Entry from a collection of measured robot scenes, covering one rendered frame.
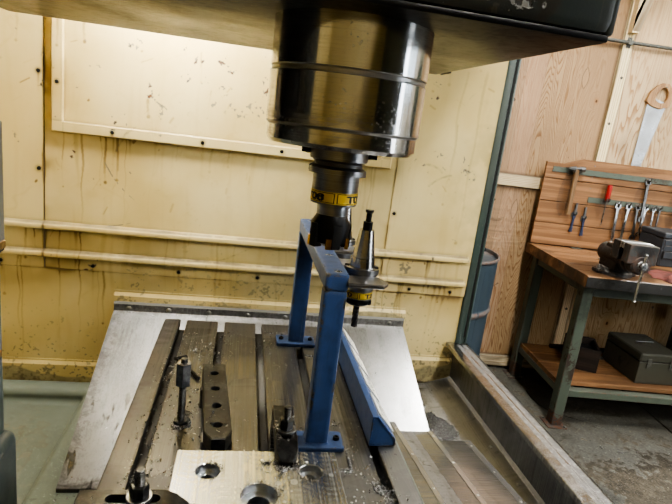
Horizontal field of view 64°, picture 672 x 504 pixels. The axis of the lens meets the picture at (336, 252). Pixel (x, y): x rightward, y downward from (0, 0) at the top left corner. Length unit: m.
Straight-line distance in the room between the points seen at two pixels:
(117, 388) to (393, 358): 0.78
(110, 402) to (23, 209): 0.59
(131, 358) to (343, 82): 1.22
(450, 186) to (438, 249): 0.20
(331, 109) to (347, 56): 0.05
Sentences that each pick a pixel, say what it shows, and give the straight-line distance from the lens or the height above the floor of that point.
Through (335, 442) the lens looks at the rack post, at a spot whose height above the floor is 0.91.
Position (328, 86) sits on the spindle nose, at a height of 1.50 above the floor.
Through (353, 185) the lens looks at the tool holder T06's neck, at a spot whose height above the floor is 1.41.
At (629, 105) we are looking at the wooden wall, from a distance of 3.81.
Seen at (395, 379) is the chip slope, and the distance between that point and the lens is 1.62.
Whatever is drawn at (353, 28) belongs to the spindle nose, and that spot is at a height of 1.55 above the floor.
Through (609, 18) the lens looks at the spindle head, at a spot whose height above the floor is 1.58.
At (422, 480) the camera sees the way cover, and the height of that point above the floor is 0.76.
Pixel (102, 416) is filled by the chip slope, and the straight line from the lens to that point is 1.48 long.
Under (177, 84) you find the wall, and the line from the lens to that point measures 1.58.
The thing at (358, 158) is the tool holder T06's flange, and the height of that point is 1.44.
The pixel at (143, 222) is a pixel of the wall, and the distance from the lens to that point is 1.64.
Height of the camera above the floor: 1.47
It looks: 14 degrees down
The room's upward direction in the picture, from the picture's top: 7 degrees clockwise
